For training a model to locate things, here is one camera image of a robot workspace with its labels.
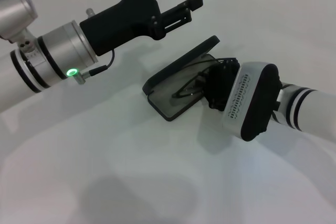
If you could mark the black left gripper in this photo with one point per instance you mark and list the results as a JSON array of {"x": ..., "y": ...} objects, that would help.
[{"x": 123, "y": 22}]

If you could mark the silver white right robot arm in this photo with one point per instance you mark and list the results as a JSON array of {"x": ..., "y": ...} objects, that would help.
[{"x": 315, "y": 108}]

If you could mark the short silver connector stub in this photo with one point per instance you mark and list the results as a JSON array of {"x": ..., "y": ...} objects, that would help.
[{"x": 90, "y": 13}]

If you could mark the black glasses case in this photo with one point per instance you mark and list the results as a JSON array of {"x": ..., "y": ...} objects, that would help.
[{"x": 162, "y": 102}]

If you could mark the black thin-frame glasses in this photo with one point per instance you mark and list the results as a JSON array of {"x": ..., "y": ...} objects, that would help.
[{"x": 175, "y": 94}]

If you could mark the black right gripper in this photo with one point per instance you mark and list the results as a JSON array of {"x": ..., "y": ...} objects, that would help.
[{"x": 221, "y": 87}]

